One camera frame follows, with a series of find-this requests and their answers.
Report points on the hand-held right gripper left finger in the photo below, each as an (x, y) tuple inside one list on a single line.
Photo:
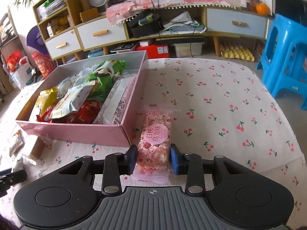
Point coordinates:
[(132, 159)]

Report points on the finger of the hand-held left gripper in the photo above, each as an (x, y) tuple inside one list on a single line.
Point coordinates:
[(14, 176)]

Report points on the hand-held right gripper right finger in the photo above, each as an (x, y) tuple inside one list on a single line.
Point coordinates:
[(175, 159)]

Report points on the pink rice cake packet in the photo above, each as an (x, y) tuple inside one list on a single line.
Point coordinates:
[(154, 141)]

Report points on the pink cardboard box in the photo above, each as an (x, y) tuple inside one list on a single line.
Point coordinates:
[(84, 134)]

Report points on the green snack packet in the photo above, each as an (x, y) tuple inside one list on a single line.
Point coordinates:
[(105, 76)]

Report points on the brown stick snack packet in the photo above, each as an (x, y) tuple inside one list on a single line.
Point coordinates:
[(37, 148)]

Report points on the long white snack packet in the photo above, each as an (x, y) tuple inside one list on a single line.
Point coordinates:
[(117, 100)]

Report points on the cherry print tablecloth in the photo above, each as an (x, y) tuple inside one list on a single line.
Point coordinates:
[(215, 112)]

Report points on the red snack packet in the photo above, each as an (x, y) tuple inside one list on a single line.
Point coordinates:
[(84, 112), (44, 116)]

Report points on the white blue snack packet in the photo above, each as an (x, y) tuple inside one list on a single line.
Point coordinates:
[(72, 103)]

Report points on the gold snack bar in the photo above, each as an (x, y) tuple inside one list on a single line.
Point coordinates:
[(46, 99)]

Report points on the white red plastic bag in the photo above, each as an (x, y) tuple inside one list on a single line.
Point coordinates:
[(19, 69)]

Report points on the red flat box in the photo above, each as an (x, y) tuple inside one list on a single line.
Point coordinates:
[(158, 51)]

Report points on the clear plastic storage bin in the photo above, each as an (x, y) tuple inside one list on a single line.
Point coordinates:
[(188, 49), (96, 52)]

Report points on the red patterned bag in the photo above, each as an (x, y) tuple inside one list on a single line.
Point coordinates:
[(44, 64)]

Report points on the yellow egg tray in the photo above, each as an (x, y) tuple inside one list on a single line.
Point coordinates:
[(236, 52)]

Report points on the long wooden TV stand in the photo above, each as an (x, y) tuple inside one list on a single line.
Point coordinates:
[(103, 33)]

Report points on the black open box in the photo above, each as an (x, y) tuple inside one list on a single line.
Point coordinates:
[(144, 28)]

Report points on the tall wooden shelf cabinet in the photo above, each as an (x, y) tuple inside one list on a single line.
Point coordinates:
[(63, 43)]

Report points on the purple hat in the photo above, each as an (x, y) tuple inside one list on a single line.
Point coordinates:
[(34, 40)]

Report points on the blue plastic stool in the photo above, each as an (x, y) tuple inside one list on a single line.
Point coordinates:
[(283, 57)]

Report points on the small cardboard box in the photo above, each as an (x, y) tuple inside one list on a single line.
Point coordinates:
[(89, 14)]

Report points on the pink fringed cloth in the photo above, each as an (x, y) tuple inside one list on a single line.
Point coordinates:
[(168, 2)]

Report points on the orange fruit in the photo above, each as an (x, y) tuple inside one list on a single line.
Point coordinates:
[(263, 8)]

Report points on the black television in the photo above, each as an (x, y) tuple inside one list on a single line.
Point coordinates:
[(291, 2)]

